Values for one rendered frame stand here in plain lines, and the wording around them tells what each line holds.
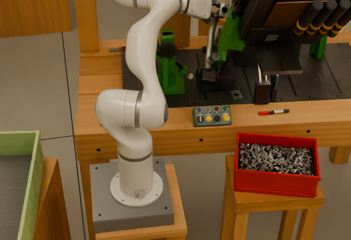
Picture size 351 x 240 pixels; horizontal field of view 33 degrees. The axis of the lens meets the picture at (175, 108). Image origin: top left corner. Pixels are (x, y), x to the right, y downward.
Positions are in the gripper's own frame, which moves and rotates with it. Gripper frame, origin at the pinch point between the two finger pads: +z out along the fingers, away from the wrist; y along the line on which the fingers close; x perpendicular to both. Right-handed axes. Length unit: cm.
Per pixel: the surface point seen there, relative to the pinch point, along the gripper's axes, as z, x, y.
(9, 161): -75, 10, -73
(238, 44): 8.1, -3.4, -13.4
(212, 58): -0.5, 2.1, -20.1
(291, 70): 25.5, -19.9, -23.3
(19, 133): -73, 5, -62
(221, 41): 2.7, 3.2, -12.0
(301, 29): 20.6, -34.3, -10.3
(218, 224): 36, 71, -94
